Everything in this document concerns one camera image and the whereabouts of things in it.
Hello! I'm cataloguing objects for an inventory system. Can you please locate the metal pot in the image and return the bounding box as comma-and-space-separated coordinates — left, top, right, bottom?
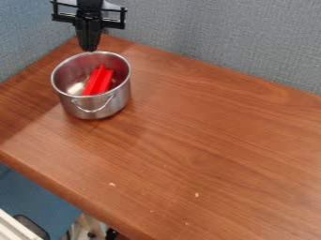
50, 51, 131, 120

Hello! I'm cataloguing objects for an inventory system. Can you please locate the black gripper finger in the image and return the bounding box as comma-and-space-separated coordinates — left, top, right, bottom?
90, 20, 102, 52
75, 19, 90, 51

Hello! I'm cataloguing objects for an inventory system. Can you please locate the white striped object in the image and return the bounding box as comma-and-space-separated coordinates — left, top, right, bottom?
0, 209, 51, 240

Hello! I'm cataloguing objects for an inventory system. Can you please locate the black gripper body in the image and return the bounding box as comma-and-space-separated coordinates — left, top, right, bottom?
50, 0, 127, 29

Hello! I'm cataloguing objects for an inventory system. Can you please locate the red star-shaped block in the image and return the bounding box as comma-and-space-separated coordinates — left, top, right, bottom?
82, 65, 114, 96

